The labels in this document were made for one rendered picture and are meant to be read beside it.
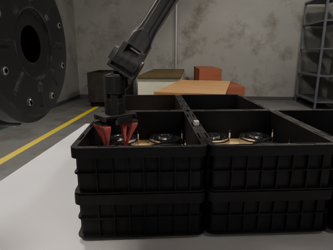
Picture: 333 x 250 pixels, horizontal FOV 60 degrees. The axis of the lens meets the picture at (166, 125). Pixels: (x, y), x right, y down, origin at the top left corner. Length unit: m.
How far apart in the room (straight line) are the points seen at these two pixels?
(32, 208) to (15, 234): 0.12
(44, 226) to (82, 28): 7.12
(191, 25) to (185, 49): 0.56
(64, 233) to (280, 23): 7.15
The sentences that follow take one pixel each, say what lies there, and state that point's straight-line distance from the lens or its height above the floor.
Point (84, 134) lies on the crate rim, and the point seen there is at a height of 0.93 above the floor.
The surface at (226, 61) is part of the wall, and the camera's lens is 7.32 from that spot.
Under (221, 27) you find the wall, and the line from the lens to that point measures 7.32.
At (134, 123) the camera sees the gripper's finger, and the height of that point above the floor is 0.93.
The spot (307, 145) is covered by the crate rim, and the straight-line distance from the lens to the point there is 0.71.
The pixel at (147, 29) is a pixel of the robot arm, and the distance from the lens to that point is 0.77.
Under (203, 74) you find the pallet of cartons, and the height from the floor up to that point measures 0.74.
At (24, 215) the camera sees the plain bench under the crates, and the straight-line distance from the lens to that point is 0.90.
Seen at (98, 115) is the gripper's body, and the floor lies 0.96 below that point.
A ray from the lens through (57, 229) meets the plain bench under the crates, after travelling 0.81.
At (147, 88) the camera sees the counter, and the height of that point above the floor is 0.56.
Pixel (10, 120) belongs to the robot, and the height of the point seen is 1.07.
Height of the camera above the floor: 1.13
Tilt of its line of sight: 14 degrees down
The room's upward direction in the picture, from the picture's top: straight up
